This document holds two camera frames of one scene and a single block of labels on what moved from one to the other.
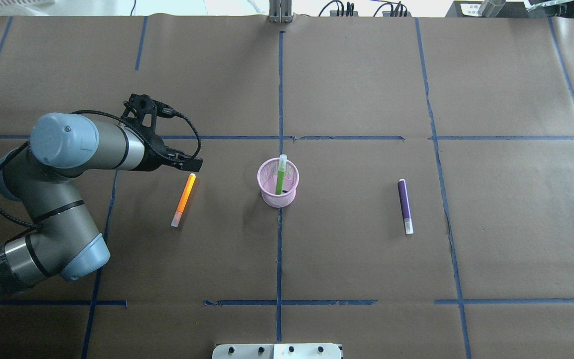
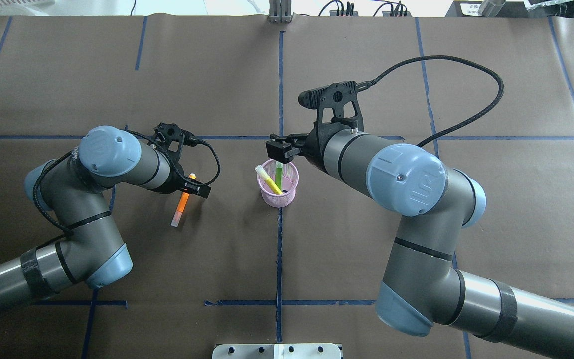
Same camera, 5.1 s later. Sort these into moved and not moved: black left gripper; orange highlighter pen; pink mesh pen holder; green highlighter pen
Moved: black left gripper
Not moved: orange highlighter pen; green highlighter pen; pink mesh pen holder
